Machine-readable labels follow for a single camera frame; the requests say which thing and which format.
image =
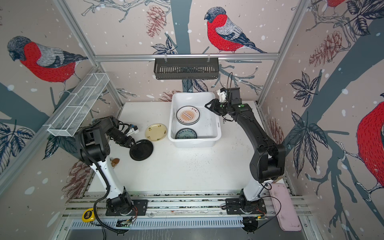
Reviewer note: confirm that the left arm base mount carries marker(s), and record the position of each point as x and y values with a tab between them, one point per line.
124	206

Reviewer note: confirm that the orange sunburst plate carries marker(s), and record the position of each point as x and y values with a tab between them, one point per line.
188	115

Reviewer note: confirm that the yellow tape measure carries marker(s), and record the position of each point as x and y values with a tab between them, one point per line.
88	215

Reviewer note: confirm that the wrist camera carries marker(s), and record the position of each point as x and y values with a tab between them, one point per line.
223	95
131	130

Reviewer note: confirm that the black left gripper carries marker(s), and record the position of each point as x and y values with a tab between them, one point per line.
128	142

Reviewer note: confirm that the yellow round plate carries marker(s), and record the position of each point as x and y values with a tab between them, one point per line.
156	132

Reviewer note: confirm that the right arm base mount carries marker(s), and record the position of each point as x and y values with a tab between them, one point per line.
240	205

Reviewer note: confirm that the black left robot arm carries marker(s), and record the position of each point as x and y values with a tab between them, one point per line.
94	149

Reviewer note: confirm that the black round plate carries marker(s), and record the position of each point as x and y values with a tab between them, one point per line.
141	150

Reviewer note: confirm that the small plush toy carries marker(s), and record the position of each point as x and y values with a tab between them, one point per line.
114	162

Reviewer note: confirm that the teal floral plate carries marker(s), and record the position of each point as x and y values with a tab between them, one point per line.
186	133

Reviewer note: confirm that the pink flat case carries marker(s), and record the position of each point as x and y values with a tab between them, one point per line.
283	205

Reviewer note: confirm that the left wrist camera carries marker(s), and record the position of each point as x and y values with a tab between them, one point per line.
131	130

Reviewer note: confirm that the black hanging wire basket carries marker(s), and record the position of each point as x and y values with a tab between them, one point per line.
186	69

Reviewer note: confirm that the white plastic bin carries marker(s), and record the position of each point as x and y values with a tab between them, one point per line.
207	128

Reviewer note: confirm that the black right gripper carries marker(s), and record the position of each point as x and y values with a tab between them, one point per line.
215	106

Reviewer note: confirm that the white wire mesh shelf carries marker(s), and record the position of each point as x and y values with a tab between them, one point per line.
81	102

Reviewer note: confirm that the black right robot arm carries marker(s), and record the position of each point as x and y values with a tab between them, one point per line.
268	161

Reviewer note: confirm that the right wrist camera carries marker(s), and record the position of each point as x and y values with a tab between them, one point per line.
223	95

